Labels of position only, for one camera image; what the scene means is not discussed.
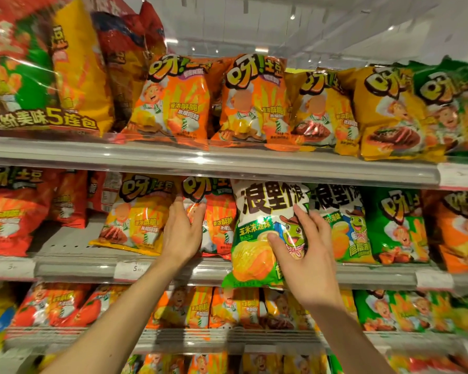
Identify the person's right hand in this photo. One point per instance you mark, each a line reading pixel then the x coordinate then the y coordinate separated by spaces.
pixel 312 268

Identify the person's left hand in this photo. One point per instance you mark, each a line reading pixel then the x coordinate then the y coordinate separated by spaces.
pixel 181 237

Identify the person's left thumb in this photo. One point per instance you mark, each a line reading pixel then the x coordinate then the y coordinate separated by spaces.
pixel 199 218

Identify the person's right thumb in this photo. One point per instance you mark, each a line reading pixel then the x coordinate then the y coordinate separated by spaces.
pixel 279 248

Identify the white green corn snack packet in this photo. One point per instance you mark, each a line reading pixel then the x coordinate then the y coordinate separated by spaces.
pixel 345 225
pixel 257 225

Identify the person's right forearm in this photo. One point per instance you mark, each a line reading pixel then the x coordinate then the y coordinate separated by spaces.
pixel 347 338

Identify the person's left forearm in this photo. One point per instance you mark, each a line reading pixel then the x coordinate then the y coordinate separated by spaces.
pixel 117 319

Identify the grey metal shelf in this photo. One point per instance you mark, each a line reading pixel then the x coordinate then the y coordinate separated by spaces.
pixel 74 266
pixel 218 163

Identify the small yellow chip packet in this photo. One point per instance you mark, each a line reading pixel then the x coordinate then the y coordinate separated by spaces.
pixel 284 309

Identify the small orange chip packet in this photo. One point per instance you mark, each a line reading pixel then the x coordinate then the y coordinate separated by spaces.
pixel 183 307
pixel 236 307

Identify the small green chip packet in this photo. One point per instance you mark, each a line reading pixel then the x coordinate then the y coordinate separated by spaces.
pixel 456 313
pixel 390 309

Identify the small red chip packet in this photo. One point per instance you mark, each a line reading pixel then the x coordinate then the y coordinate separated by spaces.
pixel 97 303
pixel 43 303

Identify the row of small chip packets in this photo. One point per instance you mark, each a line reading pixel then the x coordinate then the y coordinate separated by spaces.
pixel 218 365

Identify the dark red chip packet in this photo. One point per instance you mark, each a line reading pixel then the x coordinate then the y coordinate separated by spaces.
pixel 121 66
pixel 153 27

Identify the large clear multipack of snacks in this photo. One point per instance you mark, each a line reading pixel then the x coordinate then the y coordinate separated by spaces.
pixel 43 70

